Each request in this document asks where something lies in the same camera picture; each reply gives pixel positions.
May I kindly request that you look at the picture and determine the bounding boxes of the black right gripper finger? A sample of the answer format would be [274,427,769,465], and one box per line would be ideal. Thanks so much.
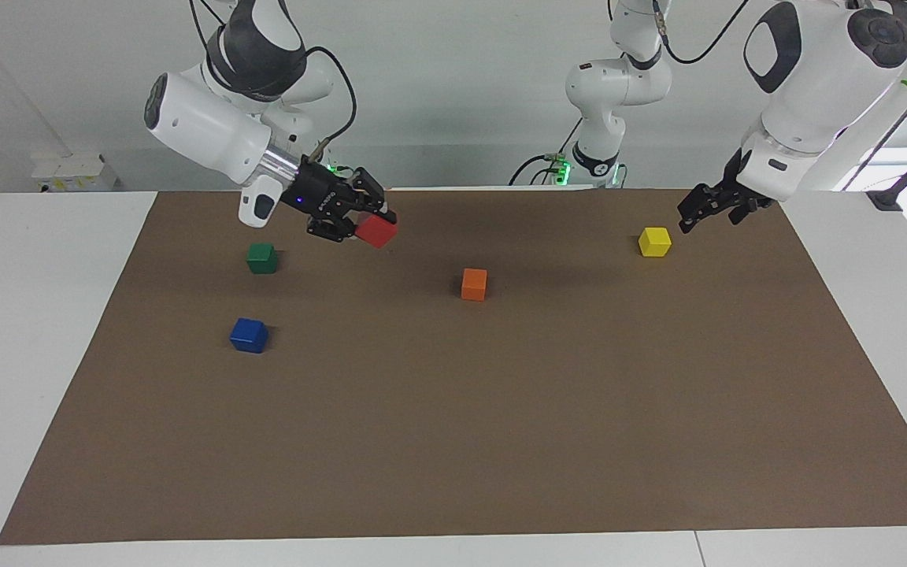
[305,213,361,243]
[350,167,398,226]

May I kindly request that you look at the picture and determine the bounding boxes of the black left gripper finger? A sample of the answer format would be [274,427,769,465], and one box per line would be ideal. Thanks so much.
[677,183,726,235]
[727,197,763,228]

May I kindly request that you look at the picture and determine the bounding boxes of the red wooden block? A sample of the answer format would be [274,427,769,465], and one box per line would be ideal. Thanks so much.
[356,214,399,250]

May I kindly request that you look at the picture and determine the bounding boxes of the yellow wooden block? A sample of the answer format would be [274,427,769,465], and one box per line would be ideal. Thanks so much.
[639,227,673,258]

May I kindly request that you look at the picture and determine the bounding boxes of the green wooden block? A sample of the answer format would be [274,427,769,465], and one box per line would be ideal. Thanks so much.
[246,243,279,275]

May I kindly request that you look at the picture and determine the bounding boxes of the blue wooden block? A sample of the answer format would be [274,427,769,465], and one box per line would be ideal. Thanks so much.
[230,318,270,354]

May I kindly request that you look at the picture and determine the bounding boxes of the thin metal rod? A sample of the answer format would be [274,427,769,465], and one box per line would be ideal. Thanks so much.
[841,101,907,193]

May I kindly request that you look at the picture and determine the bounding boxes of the brown paper mat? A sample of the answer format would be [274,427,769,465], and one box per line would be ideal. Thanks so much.
[0,187,907,546]

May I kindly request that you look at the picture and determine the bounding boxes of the white box with yellow labels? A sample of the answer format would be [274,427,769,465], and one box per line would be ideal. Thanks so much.
[30,152,118,193]

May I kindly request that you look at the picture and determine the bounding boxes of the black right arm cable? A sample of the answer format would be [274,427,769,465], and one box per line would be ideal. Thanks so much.
[304,46,358,170]

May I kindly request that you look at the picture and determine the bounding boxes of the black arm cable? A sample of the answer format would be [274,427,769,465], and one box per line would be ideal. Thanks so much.
[654,0,755,65]
[304,46,358,170]

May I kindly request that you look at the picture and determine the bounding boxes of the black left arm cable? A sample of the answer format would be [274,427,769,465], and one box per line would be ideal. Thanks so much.
[654,0,755,65]

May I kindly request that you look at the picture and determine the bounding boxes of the black base cables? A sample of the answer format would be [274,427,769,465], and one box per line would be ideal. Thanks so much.
[509,118,585,187]

